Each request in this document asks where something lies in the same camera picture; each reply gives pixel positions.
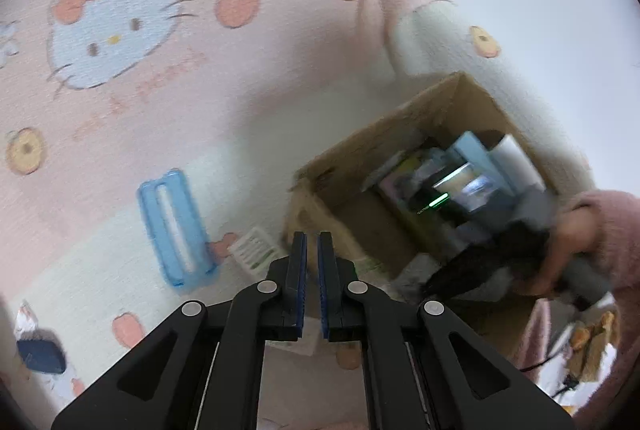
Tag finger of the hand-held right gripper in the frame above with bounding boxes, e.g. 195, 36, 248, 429
424, 229, 548, 301

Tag pink cartoon cat mat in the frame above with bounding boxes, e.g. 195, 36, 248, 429
0, 0, 601, 430

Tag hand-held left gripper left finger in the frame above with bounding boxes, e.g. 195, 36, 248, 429
50, 231, 308, 430

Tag orange yellow item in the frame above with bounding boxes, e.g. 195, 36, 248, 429
570, 310, 621, 381

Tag person's right hand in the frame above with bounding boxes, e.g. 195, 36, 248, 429
516, 210, 595, 297

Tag yellow book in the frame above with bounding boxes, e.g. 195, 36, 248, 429
377, 149, 446, 211

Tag person's right forearm pink sleeve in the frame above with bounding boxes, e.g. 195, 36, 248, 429
567, 189, 640, 416

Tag blue phone case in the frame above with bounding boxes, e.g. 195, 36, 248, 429
137, 168, 218, 289

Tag white paper slip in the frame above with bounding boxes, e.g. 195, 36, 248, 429
392, 255, 443, 298

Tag white green striped box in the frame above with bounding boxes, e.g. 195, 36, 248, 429
227, 226, 288, 272

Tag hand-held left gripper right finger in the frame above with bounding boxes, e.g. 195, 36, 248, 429
317, 231, 576, 430

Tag brown cardboard box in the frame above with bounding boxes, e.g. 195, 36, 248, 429
284, 71, 566, 356

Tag light blue box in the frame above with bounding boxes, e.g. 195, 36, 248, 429
447, 131, 501, 171

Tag black cable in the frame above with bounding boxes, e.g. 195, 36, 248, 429
517, 340, 583, 398

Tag dark blue pouch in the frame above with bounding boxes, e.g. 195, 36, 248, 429
16, 331, 68, 376

